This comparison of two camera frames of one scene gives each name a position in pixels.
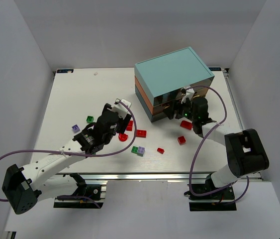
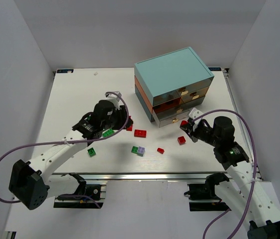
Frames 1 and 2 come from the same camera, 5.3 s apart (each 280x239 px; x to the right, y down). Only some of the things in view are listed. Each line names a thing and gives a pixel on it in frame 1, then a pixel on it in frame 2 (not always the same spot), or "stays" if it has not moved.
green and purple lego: x=139 y=150 stays
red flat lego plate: x=141 y=133 stays
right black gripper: x=177 y=109 to x=195 y=128
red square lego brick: x=181 y=140 stays
